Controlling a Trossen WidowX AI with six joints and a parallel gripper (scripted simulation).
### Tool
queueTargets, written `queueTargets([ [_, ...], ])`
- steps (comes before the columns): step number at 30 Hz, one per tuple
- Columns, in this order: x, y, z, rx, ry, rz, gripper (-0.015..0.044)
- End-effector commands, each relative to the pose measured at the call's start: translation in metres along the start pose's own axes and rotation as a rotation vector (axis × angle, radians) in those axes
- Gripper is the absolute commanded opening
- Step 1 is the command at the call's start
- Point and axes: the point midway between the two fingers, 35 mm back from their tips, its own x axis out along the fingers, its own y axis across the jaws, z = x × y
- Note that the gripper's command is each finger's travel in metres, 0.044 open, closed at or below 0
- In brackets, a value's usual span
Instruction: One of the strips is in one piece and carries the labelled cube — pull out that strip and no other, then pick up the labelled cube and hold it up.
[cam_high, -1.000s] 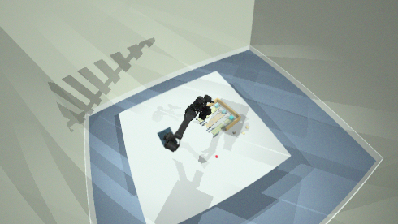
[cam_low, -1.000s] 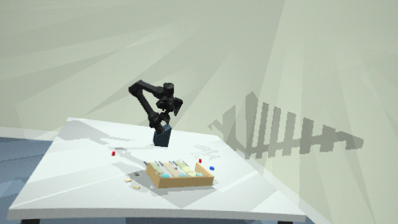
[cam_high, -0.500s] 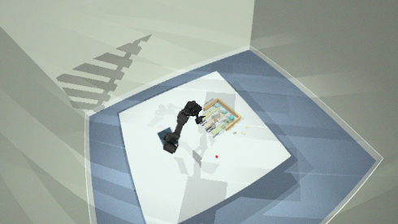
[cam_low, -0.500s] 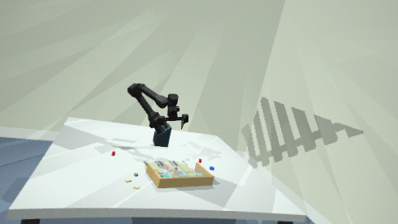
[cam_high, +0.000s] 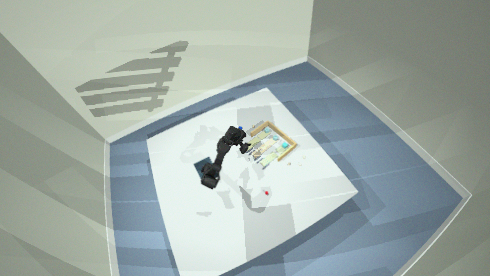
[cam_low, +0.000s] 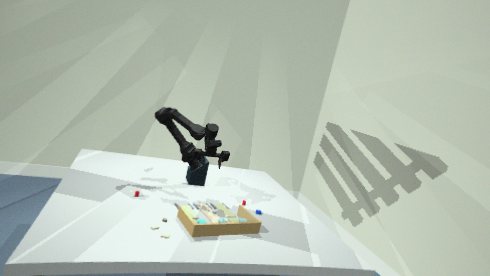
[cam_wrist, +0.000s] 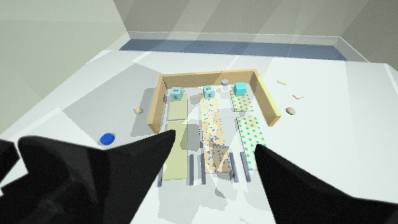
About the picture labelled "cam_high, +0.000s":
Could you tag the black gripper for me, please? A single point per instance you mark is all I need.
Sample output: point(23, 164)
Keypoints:
point(243, 146)

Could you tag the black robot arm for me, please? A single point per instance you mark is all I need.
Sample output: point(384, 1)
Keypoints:
point(223, 146)

